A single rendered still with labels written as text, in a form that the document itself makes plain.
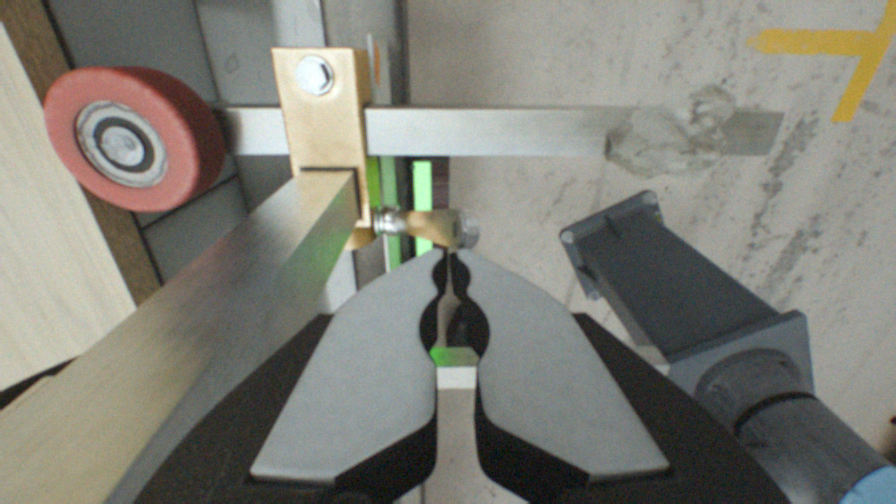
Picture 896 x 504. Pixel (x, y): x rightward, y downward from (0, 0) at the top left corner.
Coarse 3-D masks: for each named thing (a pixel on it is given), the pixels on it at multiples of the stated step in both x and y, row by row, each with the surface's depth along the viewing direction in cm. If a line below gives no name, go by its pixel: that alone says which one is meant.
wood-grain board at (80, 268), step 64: (0, 0) 18; (0, 64) 19; (64, 64) 21; (0, 128) 21; (0, 192) 22; (64, 192) 22; (0, 256) 24; (64, 256) 24; (128, 256) 26; (0, 320) 27; (64, 320) 27; (0, 384) 30
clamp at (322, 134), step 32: (288, 64) 22; (352, 64) 22; (288, 96) 23; (320, 96) 23; (352, 96) 23; (288, 128) 24; (320, 128) 24; (352, 128) 24; (320, 160) 25; (352, 160) 25
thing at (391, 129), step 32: (224, 128) 25; (256, 128) 25; (384, 128) 25; (416, 128) 25; (448, 128) 25; (480, 128) 25; (512, 128) 25; (544, 128) 25; (576, 128) 25; (608, 128) 25; (736, 128) 25; (768, 128) 25
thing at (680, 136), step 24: (672, 96) 24; (696, 96) 24; (720, 96) 23; (648, 120) 24; (672, 120) 24; (696, 120) 25; (720, 120) 25; (624, 144) 25; (648, 144) 25; (672, 144) 25; (696, 144) 25; (720, 144) 25; (624, 168) 26; (648, 168) 26; (672, 168) 26; (696, 168) 26
